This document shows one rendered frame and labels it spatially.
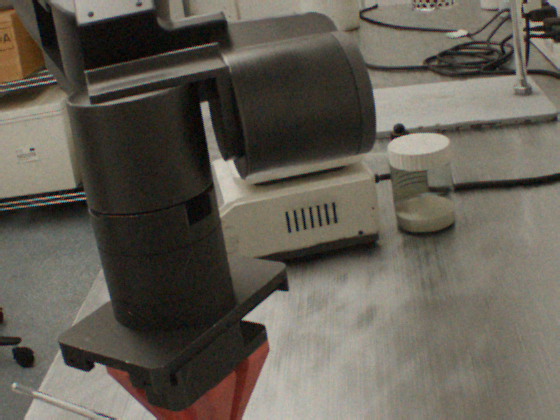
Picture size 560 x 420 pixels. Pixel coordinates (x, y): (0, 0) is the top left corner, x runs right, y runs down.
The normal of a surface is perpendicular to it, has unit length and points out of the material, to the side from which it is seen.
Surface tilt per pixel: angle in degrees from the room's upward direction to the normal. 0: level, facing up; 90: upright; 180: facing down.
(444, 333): 0
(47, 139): 93
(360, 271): 0
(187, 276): 90
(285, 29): 32
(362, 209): 90
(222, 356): 90
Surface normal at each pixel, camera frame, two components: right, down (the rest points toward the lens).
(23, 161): -0.07, 0.39
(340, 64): 0.09, -0.32
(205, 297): 0.63, 0.21
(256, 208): 0.15, 0.36
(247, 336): -0.15, -0.92
